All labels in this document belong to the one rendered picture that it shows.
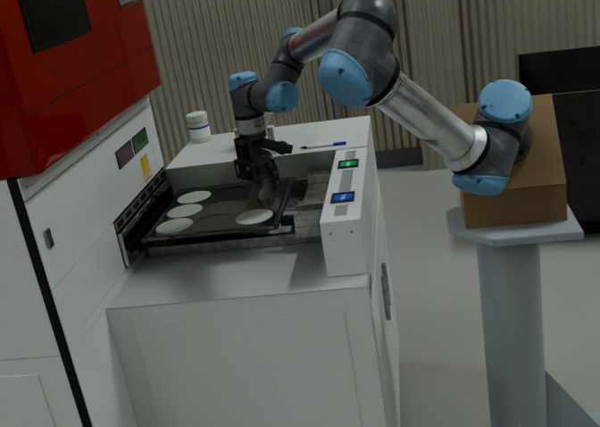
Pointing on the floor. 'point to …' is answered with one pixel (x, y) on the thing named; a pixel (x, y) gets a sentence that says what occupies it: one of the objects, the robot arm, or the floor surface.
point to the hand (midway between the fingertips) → (270, 201)
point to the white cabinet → (269, 355)
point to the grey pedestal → (520, 323)
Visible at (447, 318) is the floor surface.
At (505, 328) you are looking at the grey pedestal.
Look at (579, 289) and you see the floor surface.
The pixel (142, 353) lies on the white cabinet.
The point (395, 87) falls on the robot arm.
